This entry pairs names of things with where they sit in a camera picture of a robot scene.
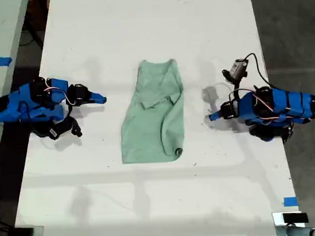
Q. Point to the pale green T-shirt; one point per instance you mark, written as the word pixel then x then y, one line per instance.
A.
pixel 152 123

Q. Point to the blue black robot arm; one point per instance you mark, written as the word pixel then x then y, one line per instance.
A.
pixel 290 101
pixel 10 108

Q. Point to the white side table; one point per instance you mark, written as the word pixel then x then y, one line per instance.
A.
pixel 2 30

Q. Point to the short blue tape piece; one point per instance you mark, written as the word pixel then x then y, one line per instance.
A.
pixel 290 201

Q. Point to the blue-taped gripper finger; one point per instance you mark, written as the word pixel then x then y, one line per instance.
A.
pixel 215 118
pixel 215 114
pixel 98 101
pixel 98 95

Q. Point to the black camera box white label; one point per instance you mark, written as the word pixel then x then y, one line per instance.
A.
pixel 56 130

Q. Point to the small black box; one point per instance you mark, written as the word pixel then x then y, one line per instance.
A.
pixel 295 218
pixel 24 232

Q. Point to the grey black camera box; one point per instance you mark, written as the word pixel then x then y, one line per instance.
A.
pixel 237 67

